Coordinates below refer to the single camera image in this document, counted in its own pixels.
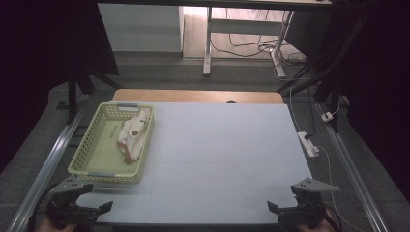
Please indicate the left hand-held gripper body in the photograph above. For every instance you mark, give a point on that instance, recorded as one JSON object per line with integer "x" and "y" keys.
{"x": 69, "y": 211}

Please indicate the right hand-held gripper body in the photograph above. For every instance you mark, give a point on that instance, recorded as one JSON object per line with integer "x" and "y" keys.
{"x": 306, "y": 212}

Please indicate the yellow-green perforated plastic basket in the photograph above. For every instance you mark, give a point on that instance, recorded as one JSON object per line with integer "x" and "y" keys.
{"x": 96, "y": 151}

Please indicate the white and red toy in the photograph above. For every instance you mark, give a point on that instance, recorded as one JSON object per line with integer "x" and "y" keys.
{"x": 133, "y": 132}

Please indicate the person's right hand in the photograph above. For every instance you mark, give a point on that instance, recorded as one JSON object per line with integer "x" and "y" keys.
{"x": 317, "y": 228}

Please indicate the person's left hand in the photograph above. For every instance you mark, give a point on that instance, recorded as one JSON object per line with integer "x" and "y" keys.
{"x": 54, "y": 228}

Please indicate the white power strip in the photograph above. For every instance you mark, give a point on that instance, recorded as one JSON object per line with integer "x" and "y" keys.
{"x": 308, "y": 143}

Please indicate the white table mat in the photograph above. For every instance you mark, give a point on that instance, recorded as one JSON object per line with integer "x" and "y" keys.
{"x": 219, "y": 154}

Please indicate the small white adapter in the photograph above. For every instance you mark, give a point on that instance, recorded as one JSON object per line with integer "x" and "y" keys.
{"x": 327, "y": 116}

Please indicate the black tripod stand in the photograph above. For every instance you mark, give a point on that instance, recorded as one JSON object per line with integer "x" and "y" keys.
{"x": 72, "y": 96}

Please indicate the black curtain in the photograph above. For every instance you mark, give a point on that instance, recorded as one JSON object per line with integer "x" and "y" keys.
{"x": 377, "y": 80}
{"x": 38, "y": 48}

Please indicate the white cabinet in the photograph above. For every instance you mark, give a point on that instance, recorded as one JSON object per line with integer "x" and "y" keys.
{"x": 138, "y": 29}

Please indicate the aluminium rail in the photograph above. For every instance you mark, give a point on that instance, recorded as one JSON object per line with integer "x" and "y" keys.
{"x": 45, "y": 170}
{"x": 351, "y": 170}

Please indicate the white desk frame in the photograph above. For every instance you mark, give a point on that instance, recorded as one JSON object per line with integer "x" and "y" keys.
{"x": 245, "y": 27}

